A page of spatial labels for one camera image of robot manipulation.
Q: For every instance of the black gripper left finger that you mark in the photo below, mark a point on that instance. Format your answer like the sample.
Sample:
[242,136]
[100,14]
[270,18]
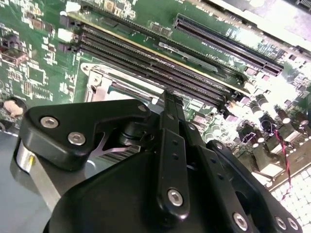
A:
[97,112]

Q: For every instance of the silver CPU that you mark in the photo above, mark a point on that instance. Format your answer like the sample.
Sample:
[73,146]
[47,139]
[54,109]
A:
[131,93]

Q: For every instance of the metal socket cover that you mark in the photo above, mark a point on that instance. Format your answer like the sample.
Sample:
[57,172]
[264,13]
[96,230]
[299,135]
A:
[109,76]

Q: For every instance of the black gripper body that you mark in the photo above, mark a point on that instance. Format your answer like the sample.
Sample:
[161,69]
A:
[109,206]

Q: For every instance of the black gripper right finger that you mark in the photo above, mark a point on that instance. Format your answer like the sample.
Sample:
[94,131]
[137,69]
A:
[211,174]

